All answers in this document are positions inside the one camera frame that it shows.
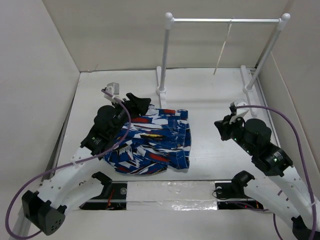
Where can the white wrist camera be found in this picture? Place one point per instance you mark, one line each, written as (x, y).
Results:
(111, 91)
(238, 110)

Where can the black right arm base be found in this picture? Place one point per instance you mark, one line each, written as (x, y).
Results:
(230, 194)

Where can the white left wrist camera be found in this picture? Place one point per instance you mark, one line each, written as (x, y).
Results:
(111, 91)

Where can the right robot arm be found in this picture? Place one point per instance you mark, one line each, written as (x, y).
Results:
(296, 210)

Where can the blue patterned trousers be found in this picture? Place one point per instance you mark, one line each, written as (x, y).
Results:
(152, 143)

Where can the silver tape strip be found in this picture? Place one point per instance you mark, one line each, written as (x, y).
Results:
(170, 196)

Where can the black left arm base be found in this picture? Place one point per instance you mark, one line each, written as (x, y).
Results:
(113, 197)

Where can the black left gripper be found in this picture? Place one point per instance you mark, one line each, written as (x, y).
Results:
(139, 105)

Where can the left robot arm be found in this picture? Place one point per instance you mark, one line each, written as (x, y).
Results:
(82, 179)

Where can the cream clothes hanger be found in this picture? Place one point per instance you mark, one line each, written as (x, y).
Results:
(223, 47)

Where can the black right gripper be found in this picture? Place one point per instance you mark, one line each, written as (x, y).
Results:
(222, 125)

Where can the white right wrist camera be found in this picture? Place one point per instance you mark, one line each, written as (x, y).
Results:
(238, 110)

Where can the white clothes rack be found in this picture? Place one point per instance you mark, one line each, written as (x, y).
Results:
(248, 84)

